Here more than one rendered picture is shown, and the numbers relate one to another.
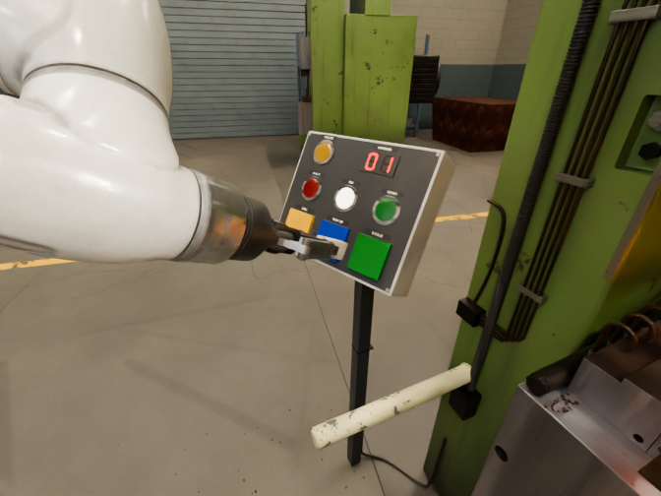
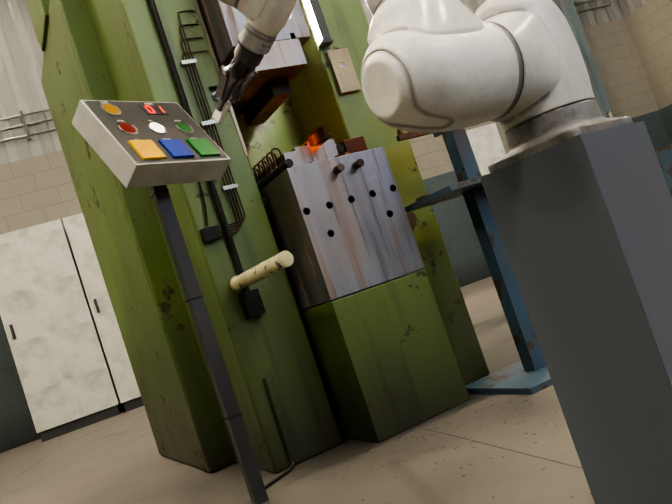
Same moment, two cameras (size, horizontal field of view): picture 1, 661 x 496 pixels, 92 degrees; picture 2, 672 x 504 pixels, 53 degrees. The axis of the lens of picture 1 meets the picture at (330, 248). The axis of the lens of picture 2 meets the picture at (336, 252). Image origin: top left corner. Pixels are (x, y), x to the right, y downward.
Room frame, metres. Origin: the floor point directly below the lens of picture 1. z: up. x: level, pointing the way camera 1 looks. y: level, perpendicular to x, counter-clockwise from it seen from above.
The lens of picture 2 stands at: (0.41, 1.87, 0.50)
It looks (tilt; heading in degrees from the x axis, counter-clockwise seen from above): 3 degrees up; 266
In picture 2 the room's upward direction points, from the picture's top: 19 degrees counter-clockwise
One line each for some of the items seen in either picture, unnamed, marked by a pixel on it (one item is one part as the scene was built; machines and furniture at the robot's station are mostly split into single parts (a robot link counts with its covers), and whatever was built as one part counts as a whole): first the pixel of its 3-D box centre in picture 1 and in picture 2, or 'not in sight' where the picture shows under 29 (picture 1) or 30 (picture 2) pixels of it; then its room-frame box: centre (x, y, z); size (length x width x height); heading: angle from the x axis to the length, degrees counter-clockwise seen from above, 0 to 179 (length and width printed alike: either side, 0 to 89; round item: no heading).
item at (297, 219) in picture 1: (298, 227); (146, 150); (0.67, 0.07, 1.01); 0.07 x 0.05 x 0.07; 49
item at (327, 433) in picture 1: (398, 402); (259, 272); (0.50, -0.17, 0.62); 0.44 x 0.05 x 0.05; 114
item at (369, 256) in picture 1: (369, 256); (202, 148); (0.54, -0.08, 1.01); 0.07 x 0.05 x 0.07; 49
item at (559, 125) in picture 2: not in sight; (561, 132); (-0.10, 0.76, 0.63); 0.22 x 0.18 x 0.06; 34
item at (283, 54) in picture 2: not in sight; (257, 80); (0.30, -0.58, 1.32); 0.42 x 0.20 x 0.10; 114
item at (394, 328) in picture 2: not in sight; (363, 356); (0.26, -0.61, 0.23); 0.56 x 0.38 x 0.47; 114
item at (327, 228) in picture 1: (330, 240); (176, 149); (0.60, 0.00, 1.01); 0.07 x 0.05 x 0.07; 49
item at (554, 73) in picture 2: not in sight; (522, 57); (-0.07, 0.77, 0.77); 0.18 x 0.16 x 0.22; 26
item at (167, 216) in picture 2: (359, 361); (201, 319); (0.70, -0.09, 0.54); 0.04 x 0.04 x 1.08; 24
